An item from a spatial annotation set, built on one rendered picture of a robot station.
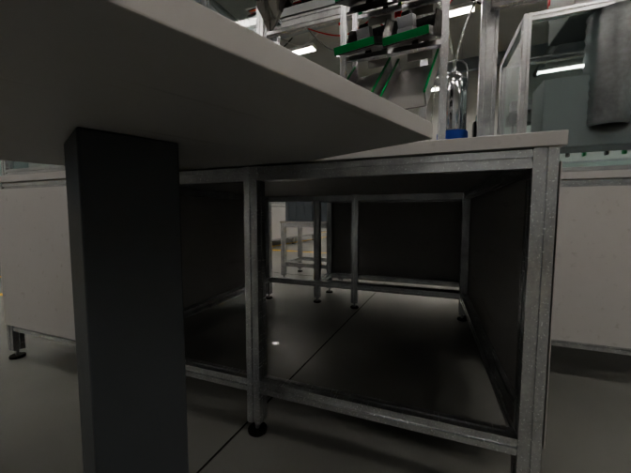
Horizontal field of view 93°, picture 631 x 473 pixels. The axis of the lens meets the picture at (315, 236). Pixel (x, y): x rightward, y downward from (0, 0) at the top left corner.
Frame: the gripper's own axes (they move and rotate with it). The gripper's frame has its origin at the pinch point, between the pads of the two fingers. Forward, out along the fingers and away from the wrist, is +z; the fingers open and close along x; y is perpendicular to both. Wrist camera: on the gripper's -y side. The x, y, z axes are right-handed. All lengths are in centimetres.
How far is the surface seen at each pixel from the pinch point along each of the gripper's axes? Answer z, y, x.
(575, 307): 92, -67, 101
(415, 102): 22.5, -11.2, 39.8
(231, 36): 39, 58, 28
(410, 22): 0.0, -11.6, 38.0
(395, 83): 11.4, -23.7, 32.9
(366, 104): 39, 40, 36
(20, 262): 76, 4, -125
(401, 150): 39, 6, 38
